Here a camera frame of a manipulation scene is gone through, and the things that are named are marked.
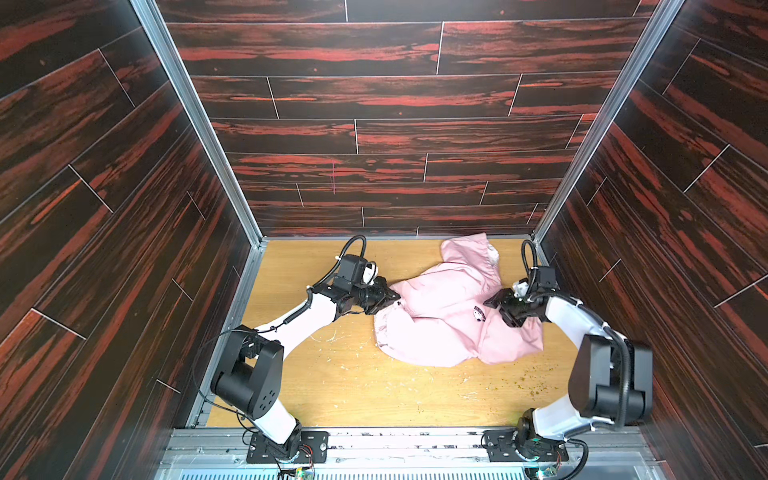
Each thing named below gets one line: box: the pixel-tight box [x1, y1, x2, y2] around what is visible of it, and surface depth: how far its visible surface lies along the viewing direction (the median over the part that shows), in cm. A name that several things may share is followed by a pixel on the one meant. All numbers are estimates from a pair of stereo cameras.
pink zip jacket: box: [374, 232, 543, 369], surface depth 95 cm
